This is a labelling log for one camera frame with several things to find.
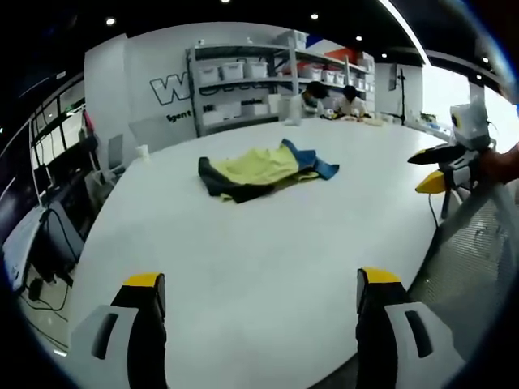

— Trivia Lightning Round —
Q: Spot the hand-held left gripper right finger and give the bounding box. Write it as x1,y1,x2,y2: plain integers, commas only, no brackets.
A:
355,266,466,389

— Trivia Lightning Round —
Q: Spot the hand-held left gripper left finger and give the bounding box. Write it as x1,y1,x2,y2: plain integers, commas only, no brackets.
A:
70,272,168,389

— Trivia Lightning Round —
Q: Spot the yellow and blue garment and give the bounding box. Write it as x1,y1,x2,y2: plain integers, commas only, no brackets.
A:
197,138,341,205

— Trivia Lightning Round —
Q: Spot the person's right hand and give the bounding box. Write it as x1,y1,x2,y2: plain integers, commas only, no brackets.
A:
477,141,519,186

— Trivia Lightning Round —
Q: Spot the black tripod stand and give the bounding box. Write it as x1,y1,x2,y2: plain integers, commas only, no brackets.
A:
393,67,410,126

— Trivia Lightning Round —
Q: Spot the grey mesh office chair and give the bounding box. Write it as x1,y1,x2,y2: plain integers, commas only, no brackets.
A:
405,177,519,365

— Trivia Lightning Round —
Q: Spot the black office chair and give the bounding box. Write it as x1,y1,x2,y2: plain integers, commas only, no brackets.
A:
31,198,87,284

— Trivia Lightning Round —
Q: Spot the white side desk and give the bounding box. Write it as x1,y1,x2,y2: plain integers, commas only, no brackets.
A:
2,206,52,293

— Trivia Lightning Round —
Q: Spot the grey metal storage shelf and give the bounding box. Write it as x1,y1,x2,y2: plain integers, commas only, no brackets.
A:
185,28,377,138

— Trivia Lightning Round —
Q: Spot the white storage bin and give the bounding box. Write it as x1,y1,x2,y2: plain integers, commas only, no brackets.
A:
245,58,269,79
197,64,222,82
221,60,247,80

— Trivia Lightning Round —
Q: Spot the black floor cable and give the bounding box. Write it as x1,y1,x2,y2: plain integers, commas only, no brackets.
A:
19,279,72,325

